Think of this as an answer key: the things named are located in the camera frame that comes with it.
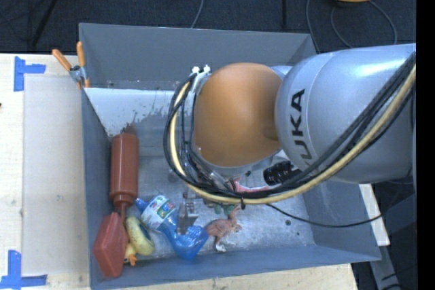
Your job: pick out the yellow toy duck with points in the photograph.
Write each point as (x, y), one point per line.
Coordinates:
(139, 241)

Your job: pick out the pale wood flat board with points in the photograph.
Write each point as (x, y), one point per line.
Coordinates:
(51, 163)

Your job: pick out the red-brown squeeze bottle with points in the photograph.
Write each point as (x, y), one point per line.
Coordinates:
(124, 163)

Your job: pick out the black cylinder on white bracket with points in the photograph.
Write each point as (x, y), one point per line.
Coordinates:
(278, 173)

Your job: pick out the blue plastic bottle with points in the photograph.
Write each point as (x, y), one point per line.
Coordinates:
(185, 242)

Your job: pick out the grey metal bin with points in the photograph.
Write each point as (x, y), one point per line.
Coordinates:
(190, 54)

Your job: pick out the brown toy animal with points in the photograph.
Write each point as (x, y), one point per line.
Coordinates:
(222, 227)

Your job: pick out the red-brown flat block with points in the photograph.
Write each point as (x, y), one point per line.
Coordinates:
(109, 244)

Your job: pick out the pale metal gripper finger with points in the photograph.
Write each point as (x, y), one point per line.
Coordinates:
(192, 218)
(181, 222)

